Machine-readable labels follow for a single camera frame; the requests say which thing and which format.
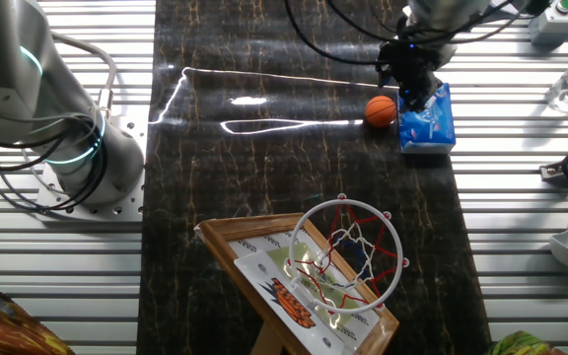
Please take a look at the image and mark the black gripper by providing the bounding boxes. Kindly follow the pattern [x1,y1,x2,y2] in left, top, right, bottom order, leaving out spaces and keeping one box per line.
[377,38,444,113]

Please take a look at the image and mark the orange mini basketball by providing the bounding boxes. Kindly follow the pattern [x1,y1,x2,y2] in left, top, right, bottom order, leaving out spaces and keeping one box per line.
[364,95,398,129]

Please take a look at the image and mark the white toy basketball hoop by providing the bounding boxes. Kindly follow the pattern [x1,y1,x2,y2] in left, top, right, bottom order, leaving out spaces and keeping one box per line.
[233,192,410,355]

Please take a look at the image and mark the blue tissue pack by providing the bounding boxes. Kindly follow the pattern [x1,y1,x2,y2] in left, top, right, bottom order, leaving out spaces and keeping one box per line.
[396,82,458,156]

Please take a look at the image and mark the grey emergency button box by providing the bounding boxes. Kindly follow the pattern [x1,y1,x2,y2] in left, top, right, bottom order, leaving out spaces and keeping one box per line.
[528,0,568,48]

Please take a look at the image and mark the black marble pattern mat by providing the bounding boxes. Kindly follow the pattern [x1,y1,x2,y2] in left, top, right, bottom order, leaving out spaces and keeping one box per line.
[135,0,492,355]

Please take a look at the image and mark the colourful crumpled cloth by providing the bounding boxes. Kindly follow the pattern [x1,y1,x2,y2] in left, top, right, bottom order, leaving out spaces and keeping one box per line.
[485,329,568,355]

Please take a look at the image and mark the colourful patterned foil bag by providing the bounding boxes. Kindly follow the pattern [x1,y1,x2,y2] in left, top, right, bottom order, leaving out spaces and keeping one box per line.
[0,289,76,355]

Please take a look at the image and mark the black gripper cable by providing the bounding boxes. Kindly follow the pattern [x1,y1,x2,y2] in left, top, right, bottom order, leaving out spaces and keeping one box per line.
[283,0,399,68]

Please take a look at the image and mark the thick grey robot cable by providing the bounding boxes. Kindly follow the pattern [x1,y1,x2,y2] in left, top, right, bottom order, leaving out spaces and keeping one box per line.
[49,32,118,122]

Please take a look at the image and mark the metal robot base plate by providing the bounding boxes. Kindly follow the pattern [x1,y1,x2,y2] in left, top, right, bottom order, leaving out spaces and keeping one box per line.
[35,115,148,223]

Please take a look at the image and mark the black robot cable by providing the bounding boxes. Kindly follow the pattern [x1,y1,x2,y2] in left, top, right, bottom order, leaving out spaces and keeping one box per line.
[0,113,108,214]

